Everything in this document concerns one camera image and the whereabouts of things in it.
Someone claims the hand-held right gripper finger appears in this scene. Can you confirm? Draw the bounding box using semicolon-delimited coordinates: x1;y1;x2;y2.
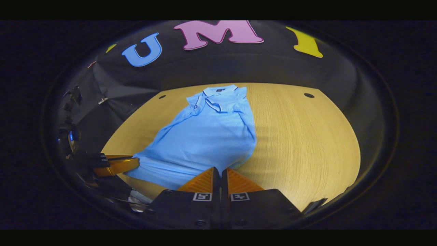
145;167;221;229
221;167;302;229

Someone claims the light blue T-shirt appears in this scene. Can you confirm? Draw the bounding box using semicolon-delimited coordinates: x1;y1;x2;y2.
124;84;257;191

